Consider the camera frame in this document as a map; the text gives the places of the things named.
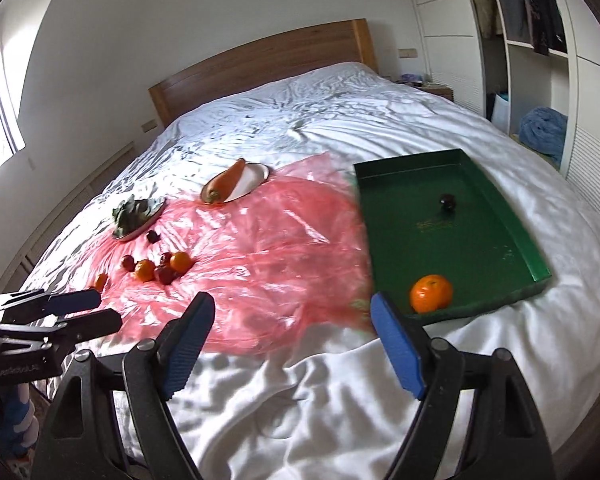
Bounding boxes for blue folded towel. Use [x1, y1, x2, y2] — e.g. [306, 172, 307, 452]
[518, 107, 568, 165]

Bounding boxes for wooden nightstand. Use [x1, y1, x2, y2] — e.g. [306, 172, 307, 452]
[416, 82, 454, 102]

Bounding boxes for dark purple plum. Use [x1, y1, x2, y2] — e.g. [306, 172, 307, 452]
[146, 230, 160, 244]

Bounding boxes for green rectangular tray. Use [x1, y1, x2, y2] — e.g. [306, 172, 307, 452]
[354, 148, 552, 325]

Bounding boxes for red apple tomato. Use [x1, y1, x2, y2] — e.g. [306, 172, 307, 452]
[154, 266, 178, 285]

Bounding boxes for wooden headboard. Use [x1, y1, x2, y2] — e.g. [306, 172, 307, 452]
[148, 18, 378, 127]

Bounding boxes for small orange mandarin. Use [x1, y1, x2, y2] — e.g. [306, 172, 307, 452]
[169, 252, 194, 275]

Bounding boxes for blue gloved left hand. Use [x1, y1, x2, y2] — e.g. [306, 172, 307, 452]
[0, 384, 40, 458]

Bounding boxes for hanging dark clothes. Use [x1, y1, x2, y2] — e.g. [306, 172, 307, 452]
[498, 0, 567, 55]

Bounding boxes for white wardrobe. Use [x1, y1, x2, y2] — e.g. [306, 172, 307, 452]
[412, 0, 600, 213]

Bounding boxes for orange carrot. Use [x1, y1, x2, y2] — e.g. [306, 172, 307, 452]
[200, 158, 246, 205]

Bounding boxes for grey plate with greens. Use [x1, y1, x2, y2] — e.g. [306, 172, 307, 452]
[111, 196, 168, 241]

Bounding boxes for large orange mandarin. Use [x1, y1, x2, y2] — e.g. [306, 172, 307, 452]
[408, 274, 454, 314]

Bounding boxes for pink plastic sheet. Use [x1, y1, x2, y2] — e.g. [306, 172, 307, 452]
[67, 153, 372, 354]

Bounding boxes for wall socket plate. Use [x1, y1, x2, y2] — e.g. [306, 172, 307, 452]
[140, 119, 158, 133]

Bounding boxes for white bed sheet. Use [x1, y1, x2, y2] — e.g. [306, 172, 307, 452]
[26, 63, 600, 479]

